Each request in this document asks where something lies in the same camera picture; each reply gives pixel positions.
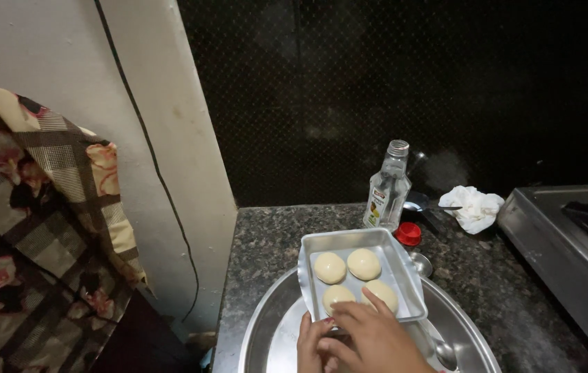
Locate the rectangular aluminium baking tray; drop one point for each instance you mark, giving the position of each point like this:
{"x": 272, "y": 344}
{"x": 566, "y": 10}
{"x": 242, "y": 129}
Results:
{"x": 403, "y": 290}

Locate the floral checked curtain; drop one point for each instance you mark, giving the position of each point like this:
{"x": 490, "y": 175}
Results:
{"x": 40, "y": 233}

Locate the person's right hand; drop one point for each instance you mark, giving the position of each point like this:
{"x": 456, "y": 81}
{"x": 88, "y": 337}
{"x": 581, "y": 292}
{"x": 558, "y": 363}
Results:
{"x": 377, "y": 342}

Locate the clear glass bottle yellow label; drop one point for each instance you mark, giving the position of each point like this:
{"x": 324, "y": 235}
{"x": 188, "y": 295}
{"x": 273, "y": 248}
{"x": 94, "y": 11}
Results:
{"x": 387, "y": 194}

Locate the steel spoon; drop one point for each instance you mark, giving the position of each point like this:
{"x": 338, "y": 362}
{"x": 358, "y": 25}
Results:
{"x": 422, "y": 264}
{"x": 445, "y": 355}

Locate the steel gas stove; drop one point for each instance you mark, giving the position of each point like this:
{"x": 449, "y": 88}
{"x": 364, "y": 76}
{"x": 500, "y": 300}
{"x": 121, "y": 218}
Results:
{"x": 558, "y": 243}

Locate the crumpled white cloth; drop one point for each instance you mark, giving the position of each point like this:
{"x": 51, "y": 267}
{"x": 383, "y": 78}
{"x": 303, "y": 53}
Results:
{"x": 473, "y": 210}

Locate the dark mesh window screen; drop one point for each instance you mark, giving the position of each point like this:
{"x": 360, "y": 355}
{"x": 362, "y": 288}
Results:
{"x": 377, "y": 77}

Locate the large round steel plate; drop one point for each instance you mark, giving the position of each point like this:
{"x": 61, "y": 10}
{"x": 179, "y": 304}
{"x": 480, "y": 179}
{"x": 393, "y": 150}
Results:
{"x": 273, "y": 331}

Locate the round pale dough ball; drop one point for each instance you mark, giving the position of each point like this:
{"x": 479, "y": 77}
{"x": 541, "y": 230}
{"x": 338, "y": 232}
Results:
{"x": 330, "y": 268}
{"x": 364, "y": 264}
{"x": 383, "y": 290}
{"x": 336, "y": 295}

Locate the person's left hand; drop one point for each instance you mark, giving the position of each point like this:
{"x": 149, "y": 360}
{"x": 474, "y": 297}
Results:
{"x": 310, "y": 344}

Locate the red bottle cap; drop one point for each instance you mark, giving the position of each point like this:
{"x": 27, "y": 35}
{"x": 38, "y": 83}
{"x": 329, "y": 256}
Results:
{"x": 408, "y": 234}

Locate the person's left fingers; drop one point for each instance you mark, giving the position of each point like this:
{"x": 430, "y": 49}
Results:
{"x": 316, "y": 327}

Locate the thin steel utensil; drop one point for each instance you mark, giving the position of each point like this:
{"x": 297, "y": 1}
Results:
{"x": 450, "y": 208}

